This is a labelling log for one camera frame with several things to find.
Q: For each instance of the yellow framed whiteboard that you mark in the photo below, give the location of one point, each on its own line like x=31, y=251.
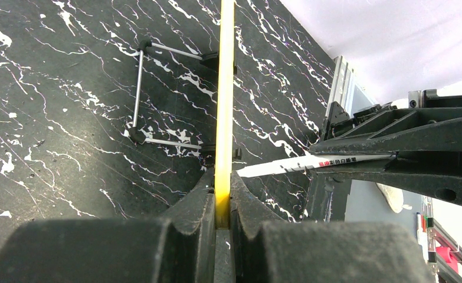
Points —
x=223, y=157

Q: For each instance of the white black whiteboard marker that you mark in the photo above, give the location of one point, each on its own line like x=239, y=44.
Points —
x=307, y=162

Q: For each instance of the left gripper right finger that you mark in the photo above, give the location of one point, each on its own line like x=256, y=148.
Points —
x=267, y=248

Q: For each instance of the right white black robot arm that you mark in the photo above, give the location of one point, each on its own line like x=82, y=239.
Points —
x=338, y=122

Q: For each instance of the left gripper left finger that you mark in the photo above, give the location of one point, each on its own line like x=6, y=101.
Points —
x=175, y=246

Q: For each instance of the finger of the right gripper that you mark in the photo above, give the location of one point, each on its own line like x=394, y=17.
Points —
x=401, y=130
x=436, y=177

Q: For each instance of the metal whiteboard stand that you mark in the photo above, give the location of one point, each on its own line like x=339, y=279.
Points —
x=176, y=98

